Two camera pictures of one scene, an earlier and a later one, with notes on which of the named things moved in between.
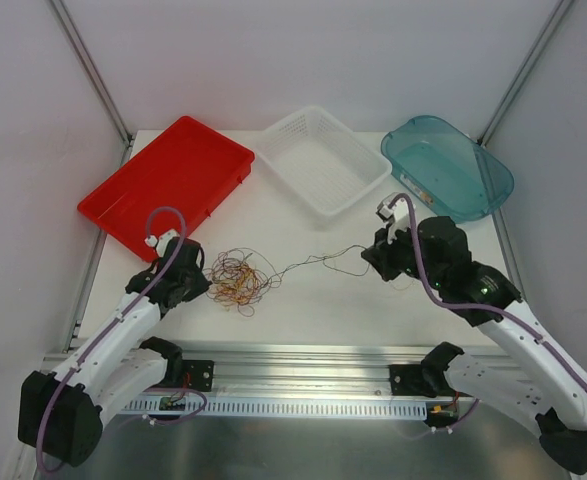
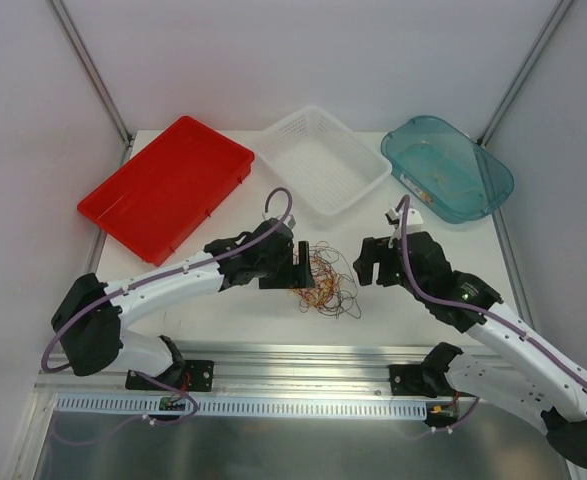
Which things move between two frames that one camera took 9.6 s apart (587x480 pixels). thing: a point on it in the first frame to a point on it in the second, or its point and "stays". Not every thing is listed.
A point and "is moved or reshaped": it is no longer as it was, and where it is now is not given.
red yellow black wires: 238,276 is moved or reshaped
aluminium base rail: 278,371 stays
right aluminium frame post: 523,72 stays
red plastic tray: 166,185 stays
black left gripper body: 193,282 to 283,270
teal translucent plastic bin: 446,168 stays
